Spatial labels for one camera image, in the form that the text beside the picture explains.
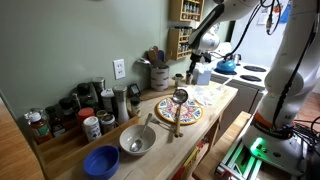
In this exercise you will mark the wooden spice tray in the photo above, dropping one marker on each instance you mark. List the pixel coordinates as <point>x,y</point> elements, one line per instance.
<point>66,151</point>

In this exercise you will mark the red yellow package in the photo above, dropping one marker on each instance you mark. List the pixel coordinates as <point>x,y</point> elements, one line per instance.
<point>190,163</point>

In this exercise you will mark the white fridge paper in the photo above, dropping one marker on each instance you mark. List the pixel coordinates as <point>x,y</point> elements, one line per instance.
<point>263,16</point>

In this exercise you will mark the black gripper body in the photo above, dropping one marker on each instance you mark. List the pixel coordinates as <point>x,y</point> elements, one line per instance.
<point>197,56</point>

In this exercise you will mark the white spice shaker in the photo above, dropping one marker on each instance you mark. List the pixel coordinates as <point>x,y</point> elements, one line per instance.
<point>92,130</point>

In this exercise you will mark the metal fork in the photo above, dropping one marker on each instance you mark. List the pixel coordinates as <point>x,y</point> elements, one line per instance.
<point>161,123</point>

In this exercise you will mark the small wooden spice rack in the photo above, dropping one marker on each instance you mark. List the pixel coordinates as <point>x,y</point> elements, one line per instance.
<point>175,10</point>

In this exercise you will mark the white plastic spatula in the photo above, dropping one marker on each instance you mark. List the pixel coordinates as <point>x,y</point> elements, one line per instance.
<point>224,84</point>

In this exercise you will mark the blue utensil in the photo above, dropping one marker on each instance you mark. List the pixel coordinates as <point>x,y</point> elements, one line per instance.
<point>160,56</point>

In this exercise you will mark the small bottle yellow label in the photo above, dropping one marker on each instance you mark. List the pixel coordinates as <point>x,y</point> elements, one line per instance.
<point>135,106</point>

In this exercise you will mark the white tissue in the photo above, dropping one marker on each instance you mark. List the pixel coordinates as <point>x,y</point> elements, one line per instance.
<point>201,67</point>

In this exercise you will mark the white refrigerator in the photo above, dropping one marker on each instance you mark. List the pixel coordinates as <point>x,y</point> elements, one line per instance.
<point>253,43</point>

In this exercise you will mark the steel pepper mill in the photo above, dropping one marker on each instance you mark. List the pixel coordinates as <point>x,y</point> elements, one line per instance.
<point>121,103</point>

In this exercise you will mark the white ceramic bowl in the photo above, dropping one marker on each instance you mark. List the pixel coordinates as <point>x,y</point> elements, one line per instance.
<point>130,138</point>

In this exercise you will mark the small shaker jar black lid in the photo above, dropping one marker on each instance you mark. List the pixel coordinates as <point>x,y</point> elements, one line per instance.
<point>179,81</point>

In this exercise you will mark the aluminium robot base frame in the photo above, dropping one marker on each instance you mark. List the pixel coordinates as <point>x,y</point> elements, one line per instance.
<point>238,163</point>

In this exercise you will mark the colourful patterned plate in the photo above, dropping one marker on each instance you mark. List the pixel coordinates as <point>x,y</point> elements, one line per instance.
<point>186,113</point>

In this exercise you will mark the white red utensil crock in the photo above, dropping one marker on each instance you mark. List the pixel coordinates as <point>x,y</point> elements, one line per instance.
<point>160,78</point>

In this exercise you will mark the blue fridge sheet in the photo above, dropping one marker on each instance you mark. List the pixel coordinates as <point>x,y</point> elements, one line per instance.
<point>284,13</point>

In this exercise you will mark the dark jar black lid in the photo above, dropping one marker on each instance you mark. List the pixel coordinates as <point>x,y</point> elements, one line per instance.
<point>68,110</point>

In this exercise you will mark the tall jar silver lid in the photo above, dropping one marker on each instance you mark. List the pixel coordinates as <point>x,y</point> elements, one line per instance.
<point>98,86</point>

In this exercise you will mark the blue plastic bowl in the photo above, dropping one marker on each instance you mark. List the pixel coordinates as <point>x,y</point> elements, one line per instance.
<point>101,163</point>

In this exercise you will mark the blue kettle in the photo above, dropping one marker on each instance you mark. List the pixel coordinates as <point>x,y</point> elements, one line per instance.
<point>226,66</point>

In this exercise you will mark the light wooden spatula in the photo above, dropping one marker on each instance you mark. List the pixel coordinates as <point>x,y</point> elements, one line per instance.
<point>152,58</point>

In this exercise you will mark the dark sauce bottle white label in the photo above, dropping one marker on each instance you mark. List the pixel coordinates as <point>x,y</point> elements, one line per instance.
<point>56,123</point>

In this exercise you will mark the silver metal utensil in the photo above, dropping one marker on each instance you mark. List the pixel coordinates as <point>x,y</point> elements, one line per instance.
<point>144,61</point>

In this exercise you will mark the tall bottle black cap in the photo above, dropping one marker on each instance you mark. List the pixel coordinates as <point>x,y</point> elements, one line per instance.
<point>83,91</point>

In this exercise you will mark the white wall outlet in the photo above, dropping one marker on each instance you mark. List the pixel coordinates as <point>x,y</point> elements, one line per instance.
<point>119,69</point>

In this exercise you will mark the metal spoon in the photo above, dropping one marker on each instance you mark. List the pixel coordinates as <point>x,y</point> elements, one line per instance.
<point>136,145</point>

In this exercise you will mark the light blue tissue box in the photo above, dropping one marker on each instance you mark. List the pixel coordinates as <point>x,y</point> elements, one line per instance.
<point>204,79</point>

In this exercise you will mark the crumpled white cloth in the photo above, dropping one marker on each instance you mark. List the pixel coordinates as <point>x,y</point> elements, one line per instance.
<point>206,95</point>

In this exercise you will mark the white stove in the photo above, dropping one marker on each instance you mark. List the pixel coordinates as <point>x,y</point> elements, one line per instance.
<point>240,96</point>

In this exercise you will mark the black kitchen timer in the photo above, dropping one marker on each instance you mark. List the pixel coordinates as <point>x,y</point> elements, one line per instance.
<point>134,90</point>

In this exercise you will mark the small jar metal lid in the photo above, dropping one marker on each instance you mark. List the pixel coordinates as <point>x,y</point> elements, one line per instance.
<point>108,124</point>

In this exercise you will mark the silver metal pot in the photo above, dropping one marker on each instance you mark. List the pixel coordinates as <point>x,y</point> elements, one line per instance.
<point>237,59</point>

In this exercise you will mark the black stove burner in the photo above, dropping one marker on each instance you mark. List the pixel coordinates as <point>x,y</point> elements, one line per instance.
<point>255,68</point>
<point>250,78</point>

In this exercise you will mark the brown wooden spoon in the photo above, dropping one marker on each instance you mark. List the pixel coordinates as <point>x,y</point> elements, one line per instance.
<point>167,57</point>

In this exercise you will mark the hot sauce bottle white cap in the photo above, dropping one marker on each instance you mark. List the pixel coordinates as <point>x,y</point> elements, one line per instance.
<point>40,130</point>

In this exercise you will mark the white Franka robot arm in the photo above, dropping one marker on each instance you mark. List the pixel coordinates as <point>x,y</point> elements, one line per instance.
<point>290,73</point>

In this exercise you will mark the white lid spice container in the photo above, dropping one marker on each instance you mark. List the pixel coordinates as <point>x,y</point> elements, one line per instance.
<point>107,100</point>

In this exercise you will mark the red lid spice jar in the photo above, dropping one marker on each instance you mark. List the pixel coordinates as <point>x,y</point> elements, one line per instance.
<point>86,113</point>

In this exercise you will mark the large wooden spice rack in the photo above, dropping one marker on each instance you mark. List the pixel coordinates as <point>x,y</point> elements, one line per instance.
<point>172,43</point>

